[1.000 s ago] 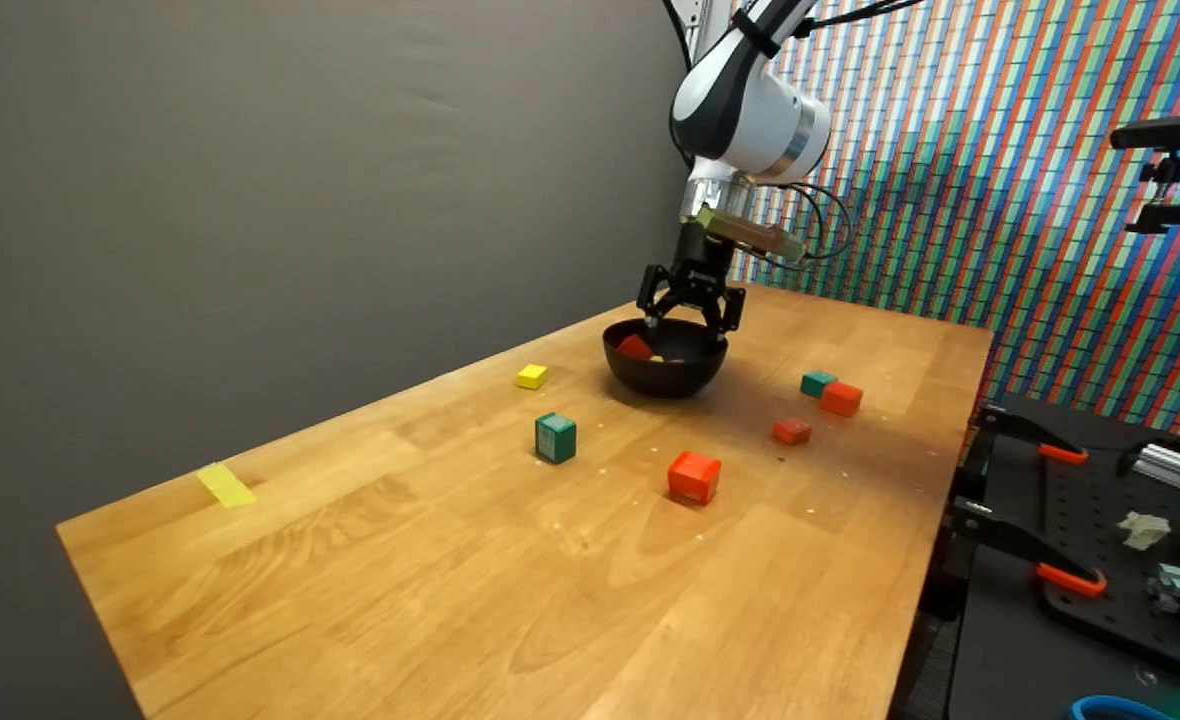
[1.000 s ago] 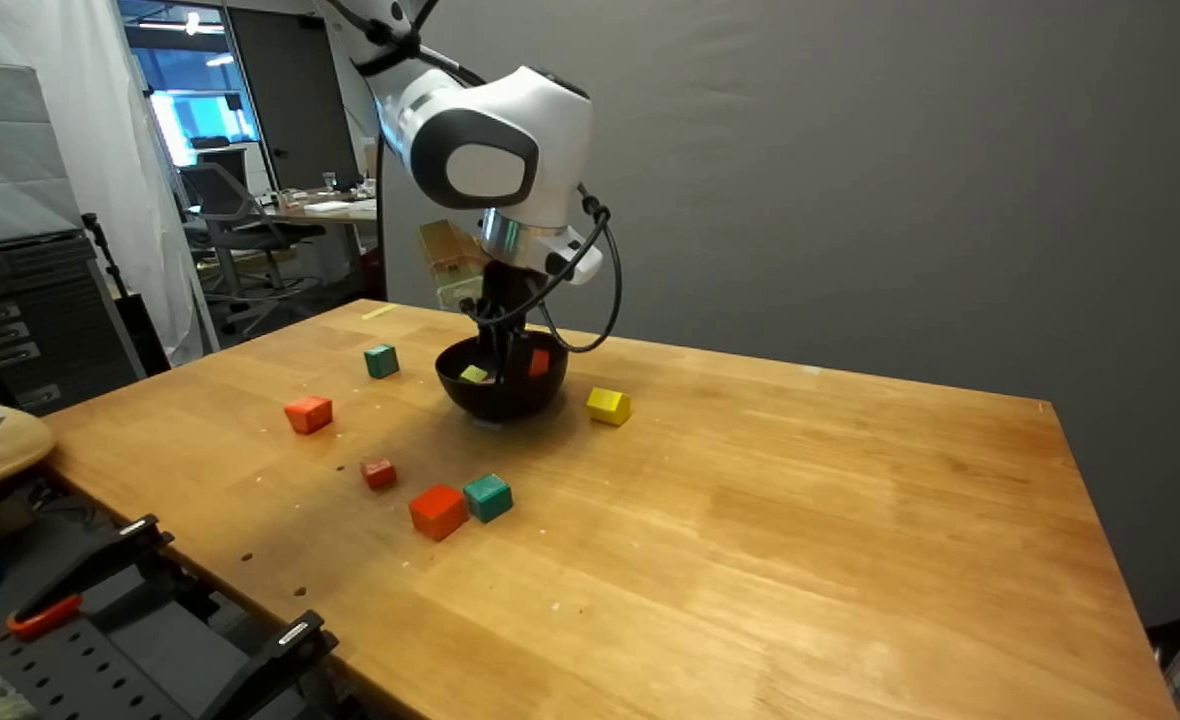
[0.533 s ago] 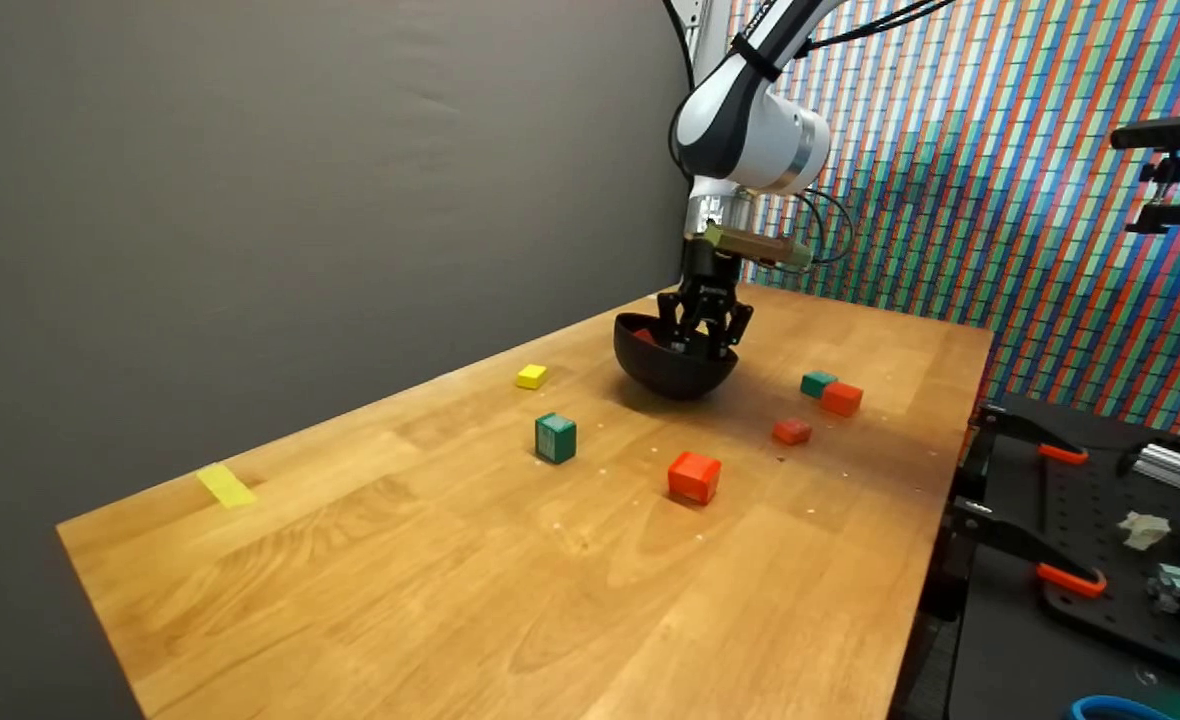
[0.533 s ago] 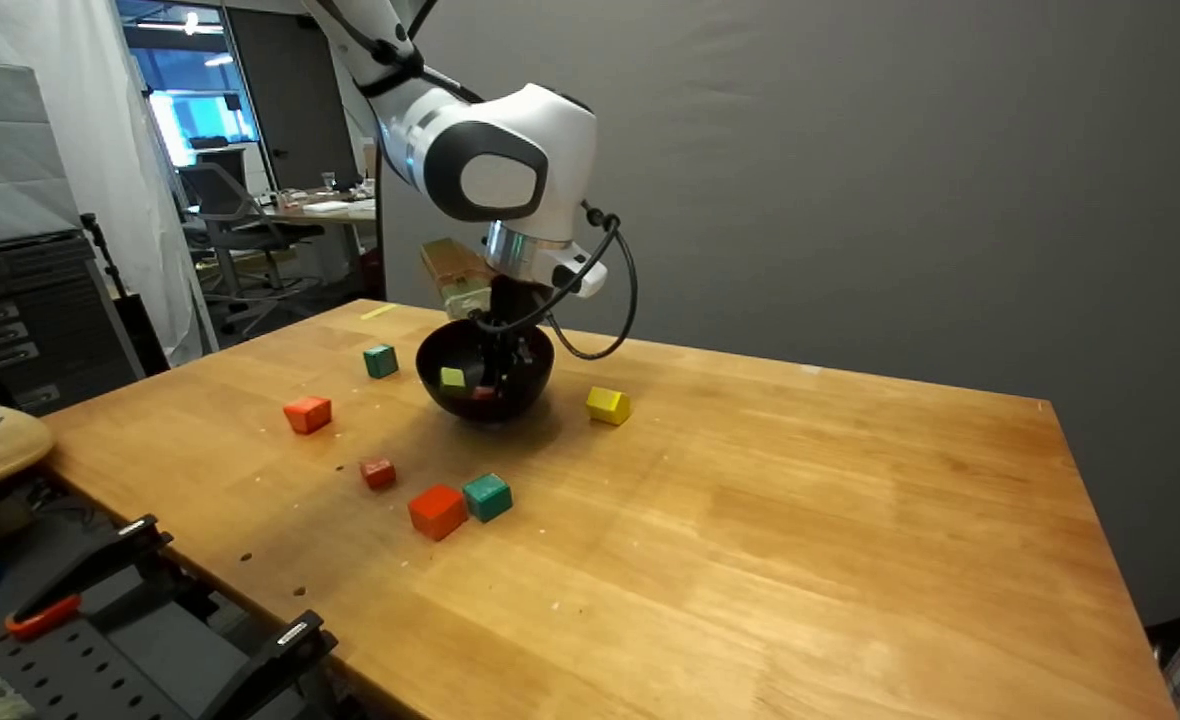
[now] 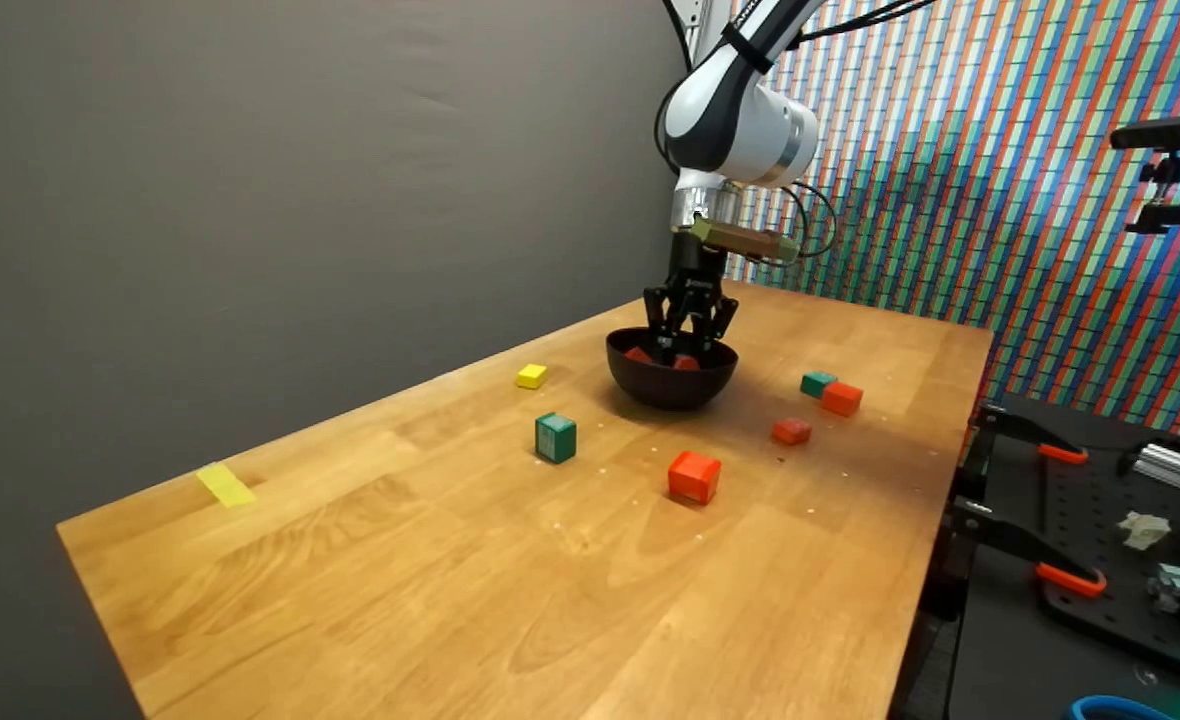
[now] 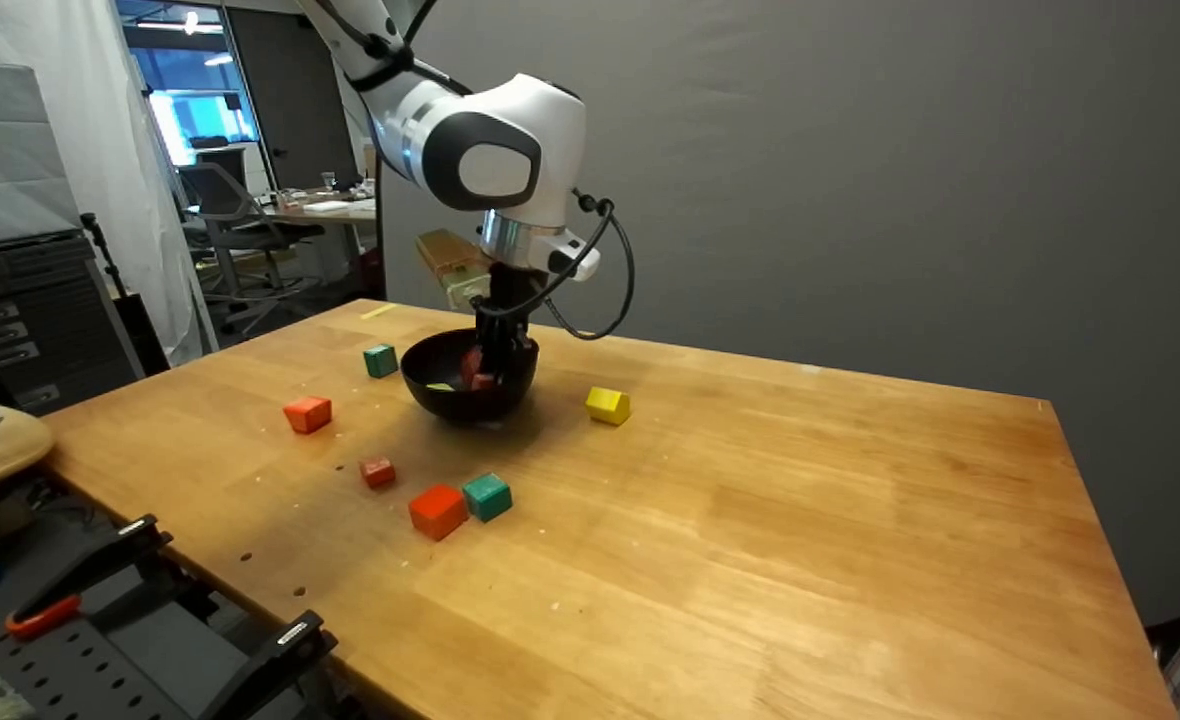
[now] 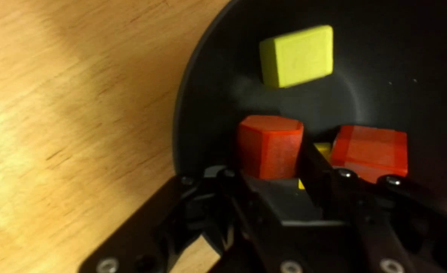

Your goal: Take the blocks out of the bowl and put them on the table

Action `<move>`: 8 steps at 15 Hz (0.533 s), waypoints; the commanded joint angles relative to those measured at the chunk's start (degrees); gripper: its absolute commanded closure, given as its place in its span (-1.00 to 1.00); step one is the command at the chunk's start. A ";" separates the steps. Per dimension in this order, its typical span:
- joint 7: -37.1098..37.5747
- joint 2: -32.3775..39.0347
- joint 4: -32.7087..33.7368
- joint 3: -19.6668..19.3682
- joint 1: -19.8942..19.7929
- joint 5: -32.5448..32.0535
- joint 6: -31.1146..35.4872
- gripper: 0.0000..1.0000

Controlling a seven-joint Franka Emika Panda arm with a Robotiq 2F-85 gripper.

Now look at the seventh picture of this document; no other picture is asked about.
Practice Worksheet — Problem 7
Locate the black bowl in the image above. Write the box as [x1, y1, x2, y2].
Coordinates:
[171, 0, 447, 217]

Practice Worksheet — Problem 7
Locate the pale yellow cube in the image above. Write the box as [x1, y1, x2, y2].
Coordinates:
[257, 25, 334, 90]

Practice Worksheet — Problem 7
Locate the red hexagonal block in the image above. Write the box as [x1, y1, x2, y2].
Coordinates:
[236, 114, 304, 182]

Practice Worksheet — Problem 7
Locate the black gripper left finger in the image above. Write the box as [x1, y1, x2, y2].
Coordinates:
[77, 166, 264, 273]

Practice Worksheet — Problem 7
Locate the red wooden block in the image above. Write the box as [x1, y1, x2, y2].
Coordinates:
[328, 125, 410, 187]

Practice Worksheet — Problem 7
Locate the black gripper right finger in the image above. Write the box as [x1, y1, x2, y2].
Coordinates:
[296, 143, 447, 273]

